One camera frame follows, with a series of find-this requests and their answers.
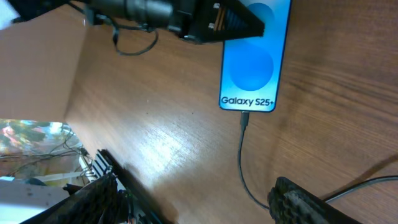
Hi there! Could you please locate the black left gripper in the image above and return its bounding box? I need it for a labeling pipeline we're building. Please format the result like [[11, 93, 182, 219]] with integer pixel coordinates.
[[124, 0, 265, 44]]

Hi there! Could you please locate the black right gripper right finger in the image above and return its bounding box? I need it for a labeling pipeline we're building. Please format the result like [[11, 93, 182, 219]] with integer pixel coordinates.
[[267, 177, 360, 224]]

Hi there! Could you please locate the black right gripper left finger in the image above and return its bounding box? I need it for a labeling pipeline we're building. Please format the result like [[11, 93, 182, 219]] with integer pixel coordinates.
[[21, 173, 119, 224]]

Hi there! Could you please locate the blue Samsung Galaxy smartphone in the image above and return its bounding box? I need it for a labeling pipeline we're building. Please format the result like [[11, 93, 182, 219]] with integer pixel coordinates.
[[218, 0, 292, 113]]

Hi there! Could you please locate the black USB charging cable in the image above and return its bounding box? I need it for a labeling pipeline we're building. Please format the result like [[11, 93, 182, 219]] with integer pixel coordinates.
[[237, 111, 398, 211]]

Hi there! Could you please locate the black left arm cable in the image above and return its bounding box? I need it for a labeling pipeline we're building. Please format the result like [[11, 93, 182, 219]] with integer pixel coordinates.
[[67, 1, 159, 57]]

